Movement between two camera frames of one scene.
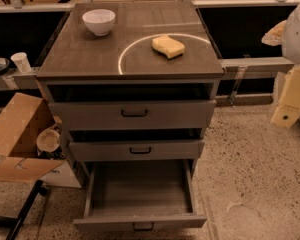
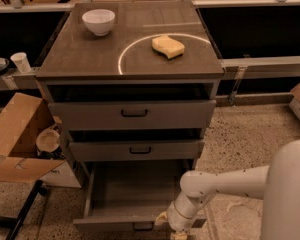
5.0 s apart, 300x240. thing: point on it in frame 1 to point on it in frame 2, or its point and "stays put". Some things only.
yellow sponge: (168, 46) stays put
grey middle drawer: (137, 149) stays put
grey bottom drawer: (141, 195) stays put
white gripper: (298, 34) to (174, 219)
